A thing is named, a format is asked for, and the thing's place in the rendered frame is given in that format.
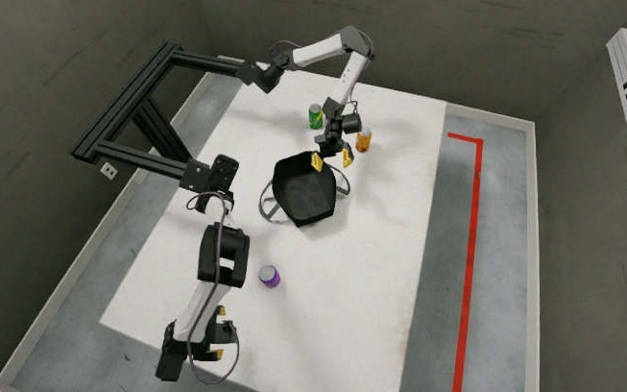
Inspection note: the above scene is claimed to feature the green and yellow soda can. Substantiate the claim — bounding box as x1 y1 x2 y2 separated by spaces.
308 104 323 130

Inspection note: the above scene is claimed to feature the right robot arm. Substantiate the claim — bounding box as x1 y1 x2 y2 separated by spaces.
156 156 251 381

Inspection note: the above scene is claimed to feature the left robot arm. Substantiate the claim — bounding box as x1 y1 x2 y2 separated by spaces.
256 25 375 145

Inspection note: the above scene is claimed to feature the yellow drink can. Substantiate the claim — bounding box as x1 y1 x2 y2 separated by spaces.
355 127 372 153

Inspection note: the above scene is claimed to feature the black tote bag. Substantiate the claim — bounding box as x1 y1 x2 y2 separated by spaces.
258 151 350 228

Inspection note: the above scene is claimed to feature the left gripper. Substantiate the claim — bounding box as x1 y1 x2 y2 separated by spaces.
311 132 355 172

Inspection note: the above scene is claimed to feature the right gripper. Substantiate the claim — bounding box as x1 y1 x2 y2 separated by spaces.
193 305 227 361

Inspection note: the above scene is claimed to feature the purple drink can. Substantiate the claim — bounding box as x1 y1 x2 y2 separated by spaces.
258 264 280 288

